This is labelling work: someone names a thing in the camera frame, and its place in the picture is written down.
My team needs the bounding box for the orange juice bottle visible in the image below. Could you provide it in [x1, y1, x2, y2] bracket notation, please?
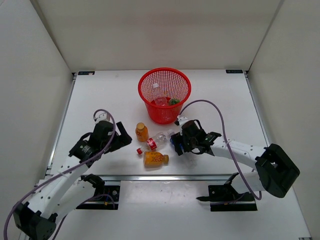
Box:
[143, 151, 169, 168]
[135, 122, 149, 142]

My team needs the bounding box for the green soda bottle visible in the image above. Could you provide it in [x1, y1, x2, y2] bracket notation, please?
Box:
[168, 98, 180, 106]

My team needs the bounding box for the clear water bottle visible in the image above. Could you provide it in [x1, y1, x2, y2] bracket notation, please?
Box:
[152, 83, 168, 107]

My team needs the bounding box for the blue-label water bottle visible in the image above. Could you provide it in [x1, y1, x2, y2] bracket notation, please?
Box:
[167, 129, 196, 169]

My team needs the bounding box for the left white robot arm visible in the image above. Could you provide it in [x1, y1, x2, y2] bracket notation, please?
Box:
[13, 120, 132, 240]

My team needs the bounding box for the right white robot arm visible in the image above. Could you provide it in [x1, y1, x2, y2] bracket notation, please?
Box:
[170, 116, 300, 200]

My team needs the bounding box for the clear red-label cola bottle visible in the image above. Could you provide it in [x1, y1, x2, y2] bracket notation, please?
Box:
[136, 132, 167, 155]

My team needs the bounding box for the red plastic mesh basket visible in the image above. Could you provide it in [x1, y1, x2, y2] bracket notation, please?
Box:
[137, 67, 192, 125]

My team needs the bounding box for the left dark corner sticker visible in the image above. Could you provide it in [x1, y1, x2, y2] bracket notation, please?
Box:
[77, 71, 95, 76]

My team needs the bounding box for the dark corner sticker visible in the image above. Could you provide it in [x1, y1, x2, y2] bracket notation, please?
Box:
[225, 69, 243, 74]
[77, 71, 95, 76]

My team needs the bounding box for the right dark corner sticker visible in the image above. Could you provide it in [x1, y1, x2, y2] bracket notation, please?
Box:
[225, 69, 243, 74]

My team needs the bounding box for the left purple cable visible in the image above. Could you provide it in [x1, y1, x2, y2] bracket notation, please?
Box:
[3, 108, 117, 240]

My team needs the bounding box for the purple cable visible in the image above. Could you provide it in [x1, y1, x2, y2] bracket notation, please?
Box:
[3, 108, 117, 240]
[177, 99, 263, 201]

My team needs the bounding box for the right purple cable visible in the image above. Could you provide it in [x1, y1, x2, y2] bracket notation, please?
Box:
[177, 99, 263, 201]

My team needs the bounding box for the aluminium table edge rail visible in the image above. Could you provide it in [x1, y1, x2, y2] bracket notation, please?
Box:
[98, 174, 231, 182]

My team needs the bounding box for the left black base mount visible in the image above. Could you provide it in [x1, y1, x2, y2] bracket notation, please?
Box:
[76, 174, 121, 210]

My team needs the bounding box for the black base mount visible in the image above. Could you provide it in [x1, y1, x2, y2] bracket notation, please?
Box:
[76, 174, 121, 210]
[196, 173, 258, 212]

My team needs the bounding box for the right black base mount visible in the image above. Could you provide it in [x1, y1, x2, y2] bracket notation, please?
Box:
[196, 173, 258, 212]

